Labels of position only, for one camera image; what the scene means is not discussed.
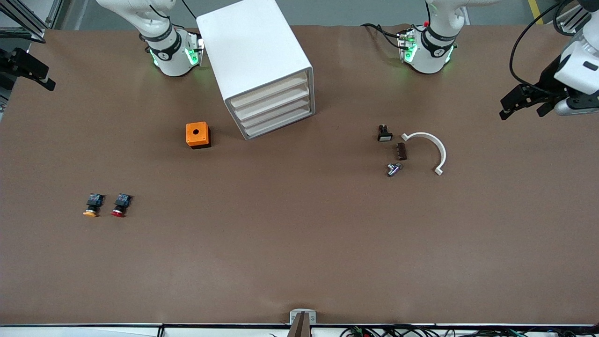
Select tangled black cables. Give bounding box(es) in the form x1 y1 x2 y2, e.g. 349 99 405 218
341 324 599 337

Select red push button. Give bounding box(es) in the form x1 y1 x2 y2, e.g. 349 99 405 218
111 193 133 219

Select white drawer cabinet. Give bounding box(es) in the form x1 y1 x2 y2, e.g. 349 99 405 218
196 0 315 141

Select white table edge rail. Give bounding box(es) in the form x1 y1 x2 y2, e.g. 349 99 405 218
0 323 599 337

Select white curved bracket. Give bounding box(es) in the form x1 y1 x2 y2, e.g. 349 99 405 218
402 132 447 176

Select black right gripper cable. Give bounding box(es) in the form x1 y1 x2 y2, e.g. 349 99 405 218
0 35 47 45

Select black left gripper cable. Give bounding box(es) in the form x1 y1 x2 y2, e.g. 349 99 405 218
510 0 581 88

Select black base cable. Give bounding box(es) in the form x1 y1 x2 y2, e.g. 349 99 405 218
360 22 406 50
180 0 200 22

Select orange button enclosure box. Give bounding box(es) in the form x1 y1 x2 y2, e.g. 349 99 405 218
186 122 212 149

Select aluminium frame profile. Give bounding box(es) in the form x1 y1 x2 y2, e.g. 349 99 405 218
545 0 591 37
0 0 64 42

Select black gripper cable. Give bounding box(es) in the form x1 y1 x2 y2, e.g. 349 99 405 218
510 0 581 88
0 35 47 45

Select black right base cable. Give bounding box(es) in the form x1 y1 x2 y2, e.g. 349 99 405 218
180 0 200 22

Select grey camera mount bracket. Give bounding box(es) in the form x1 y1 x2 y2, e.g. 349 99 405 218
288 309 317 337

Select black left base cable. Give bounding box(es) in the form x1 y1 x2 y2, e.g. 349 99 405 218
360 22 406 50

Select yellow push button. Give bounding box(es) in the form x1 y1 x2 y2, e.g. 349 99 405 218
83 193 106 218

